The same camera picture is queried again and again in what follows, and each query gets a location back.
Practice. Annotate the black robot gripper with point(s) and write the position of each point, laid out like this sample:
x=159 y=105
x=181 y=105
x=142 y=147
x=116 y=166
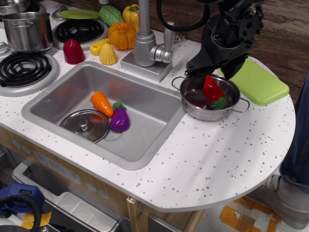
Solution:
x=221 y=48

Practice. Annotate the red toy pepper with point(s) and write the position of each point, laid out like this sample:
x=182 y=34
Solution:
x=214 y=95

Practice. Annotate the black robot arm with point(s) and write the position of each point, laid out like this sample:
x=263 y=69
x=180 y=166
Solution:
x=246 y=14

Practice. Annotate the yellow toy bell pepper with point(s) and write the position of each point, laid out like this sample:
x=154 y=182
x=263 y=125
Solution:
x=131 y=16

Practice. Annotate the steel pot lid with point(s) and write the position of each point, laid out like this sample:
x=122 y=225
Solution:
x=92 y=125

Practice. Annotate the tall steel pot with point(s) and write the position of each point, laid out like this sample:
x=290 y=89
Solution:
x=28 y=32

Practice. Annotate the green plastic cutting board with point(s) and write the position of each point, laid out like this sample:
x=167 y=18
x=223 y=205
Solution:
x=258 y=85

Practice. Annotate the silver toy faucet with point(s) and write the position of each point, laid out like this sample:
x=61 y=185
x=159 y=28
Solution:
x=148 y=58

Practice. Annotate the orange toy pumpkin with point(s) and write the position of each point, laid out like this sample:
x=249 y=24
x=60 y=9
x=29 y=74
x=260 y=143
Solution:
x=122 y=35

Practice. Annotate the grey toy sink basin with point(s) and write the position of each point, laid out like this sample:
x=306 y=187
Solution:
x=154 y=112

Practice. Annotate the purple toy eggplant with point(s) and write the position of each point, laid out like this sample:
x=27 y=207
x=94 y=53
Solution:
x=120 y=121

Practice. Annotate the yellow toy corn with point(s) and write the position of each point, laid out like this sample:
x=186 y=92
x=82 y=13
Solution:
x=107 y=55

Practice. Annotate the orange toy carrot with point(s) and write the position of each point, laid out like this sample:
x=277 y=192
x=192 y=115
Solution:
x=100 y=101

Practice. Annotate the green toy bitter gourd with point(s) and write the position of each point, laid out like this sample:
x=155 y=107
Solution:
x=110 y=15

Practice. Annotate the small yellow toy piece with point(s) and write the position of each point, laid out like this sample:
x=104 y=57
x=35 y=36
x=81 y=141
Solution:
x=96 y=47

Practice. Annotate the person leg in jeans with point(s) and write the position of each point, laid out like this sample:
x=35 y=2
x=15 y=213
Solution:
x=295 y=166

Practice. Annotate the back stove burner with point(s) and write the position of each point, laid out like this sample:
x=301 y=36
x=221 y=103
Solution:
x=84 y=31

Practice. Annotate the stove burner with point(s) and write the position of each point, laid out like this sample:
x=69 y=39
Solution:
x=84 y=31
x=23 y=74

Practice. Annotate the dark red toy vegetable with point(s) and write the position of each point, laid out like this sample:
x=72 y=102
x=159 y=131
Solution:
x=73 y=52

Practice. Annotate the grey sneaker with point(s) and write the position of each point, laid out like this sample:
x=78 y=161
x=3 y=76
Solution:
x=288 y=201

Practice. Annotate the green plastic plate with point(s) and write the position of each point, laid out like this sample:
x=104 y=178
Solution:
x=79 y=14

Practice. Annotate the front stove burner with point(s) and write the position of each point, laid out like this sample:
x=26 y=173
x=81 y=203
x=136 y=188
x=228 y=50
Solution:
x=23 y=74

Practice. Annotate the blue clamp tool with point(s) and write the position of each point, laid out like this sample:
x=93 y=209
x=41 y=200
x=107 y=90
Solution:
x=20 y=198

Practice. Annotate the small steel pan with handles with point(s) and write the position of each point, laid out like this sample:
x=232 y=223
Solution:
x=195 y=104

